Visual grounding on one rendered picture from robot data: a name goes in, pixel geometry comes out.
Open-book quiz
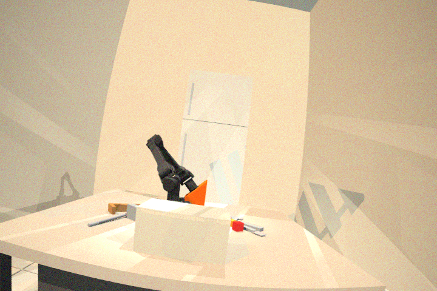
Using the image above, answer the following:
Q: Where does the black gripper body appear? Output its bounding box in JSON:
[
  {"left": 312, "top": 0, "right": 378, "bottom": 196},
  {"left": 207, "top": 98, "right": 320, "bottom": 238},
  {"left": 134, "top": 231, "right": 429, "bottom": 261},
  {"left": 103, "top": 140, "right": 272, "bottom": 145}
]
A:
[{"left": 167, "top": 190, "right": 191, "bottom": 204}]

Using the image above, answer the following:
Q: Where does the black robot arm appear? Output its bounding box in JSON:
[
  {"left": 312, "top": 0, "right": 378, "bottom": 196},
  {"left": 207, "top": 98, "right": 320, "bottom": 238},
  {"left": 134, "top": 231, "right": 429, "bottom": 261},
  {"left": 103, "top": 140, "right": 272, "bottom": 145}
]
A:
[{"left": 146, "top": 134, "right": 198, "bottom": 203}]

